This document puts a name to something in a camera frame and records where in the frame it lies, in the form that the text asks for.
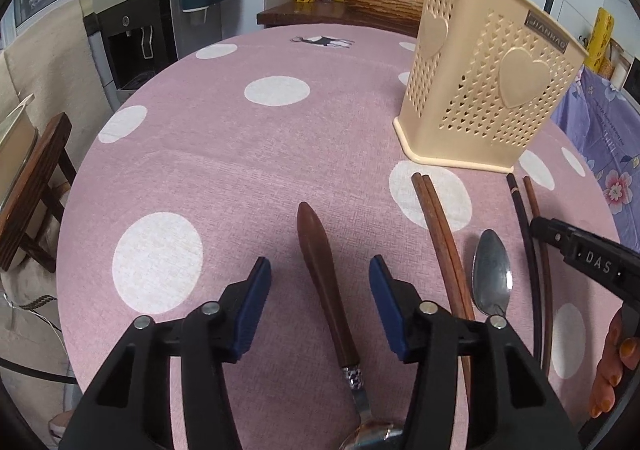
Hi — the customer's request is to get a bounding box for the purple floral cloth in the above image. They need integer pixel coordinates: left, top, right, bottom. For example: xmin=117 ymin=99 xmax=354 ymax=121
xmin=552 ymin=66 xmax=640 ymax=253

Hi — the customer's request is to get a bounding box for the dark wooden chair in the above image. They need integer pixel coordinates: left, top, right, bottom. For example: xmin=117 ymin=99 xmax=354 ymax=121
xmin=0 ymin=112 xmax=77 ymax=273

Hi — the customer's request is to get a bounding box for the wooden-handled steel spoon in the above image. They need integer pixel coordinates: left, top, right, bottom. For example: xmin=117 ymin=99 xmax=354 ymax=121
xmin=296 ymin=201 xmax=407 ymax=450

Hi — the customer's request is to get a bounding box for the fringed round stool cushion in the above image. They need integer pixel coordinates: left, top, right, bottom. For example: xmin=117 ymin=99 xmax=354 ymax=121
xmin=0 ymin=225 xmax=68 ymax=361

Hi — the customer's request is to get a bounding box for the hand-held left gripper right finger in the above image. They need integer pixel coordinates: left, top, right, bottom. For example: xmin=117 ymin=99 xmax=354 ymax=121
xmin=369 ymin=255 xmax=583 ymax=450

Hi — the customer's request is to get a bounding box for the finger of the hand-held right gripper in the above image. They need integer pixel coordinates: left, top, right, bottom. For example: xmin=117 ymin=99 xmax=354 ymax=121
xmin=530 ymin=216 xmax=571 ymax=255

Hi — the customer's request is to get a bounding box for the person's right hand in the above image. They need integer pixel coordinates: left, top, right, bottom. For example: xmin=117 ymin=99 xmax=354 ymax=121
xmin=590 ymin=307 xmax=640 ymax=418

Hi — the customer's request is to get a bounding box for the cream electric pot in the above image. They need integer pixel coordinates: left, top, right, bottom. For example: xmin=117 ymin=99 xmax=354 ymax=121
xmin=0 ymin=94 xmax=40 ymax=213

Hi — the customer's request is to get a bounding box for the black floor phone stand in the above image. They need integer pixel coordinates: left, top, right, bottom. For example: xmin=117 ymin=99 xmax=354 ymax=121
xmin=0 ymin=354 xmax=78 ymax=387

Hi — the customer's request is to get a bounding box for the cream perforated utensil holder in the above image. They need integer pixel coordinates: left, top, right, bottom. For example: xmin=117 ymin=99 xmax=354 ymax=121
xmin=392 ymin=0 xmax=591 ymax=175

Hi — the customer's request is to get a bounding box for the wooden counter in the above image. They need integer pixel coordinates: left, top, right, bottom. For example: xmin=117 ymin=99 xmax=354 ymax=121
xmin=256 ymin=0 xmax=422 ymax=38

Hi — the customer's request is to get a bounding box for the round table pink tablecloth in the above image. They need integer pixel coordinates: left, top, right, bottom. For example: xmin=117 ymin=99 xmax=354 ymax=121
xmin=56 ymin=22 xmax=627 ymax=450

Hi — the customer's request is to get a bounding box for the grey water dispenser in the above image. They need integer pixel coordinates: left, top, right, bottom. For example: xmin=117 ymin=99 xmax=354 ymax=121
xmin=80 ymin=0 xmax=224 ymax=103

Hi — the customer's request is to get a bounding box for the white cable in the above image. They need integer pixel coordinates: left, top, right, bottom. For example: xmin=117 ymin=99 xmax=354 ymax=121
xmin=0 ymin=289 xmax=67 ymax=333

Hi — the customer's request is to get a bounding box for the yellow roll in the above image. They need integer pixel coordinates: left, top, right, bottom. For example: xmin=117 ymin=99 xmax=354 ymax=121
xmin=584 ymin=7 xmax=615 ymax=73

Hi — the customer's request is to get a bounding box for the glass jar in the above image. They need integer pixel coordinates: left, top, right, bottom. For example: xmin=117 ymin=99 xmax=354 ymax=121
xmin=606 ymin=38 xmax=629 ymax=82

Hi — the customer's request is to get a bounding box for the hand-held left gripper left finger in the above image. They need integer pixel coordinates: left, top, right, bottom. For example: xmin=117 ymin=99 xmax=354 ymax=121
xmin=59 ymin=257 xmax=272 ymax=450

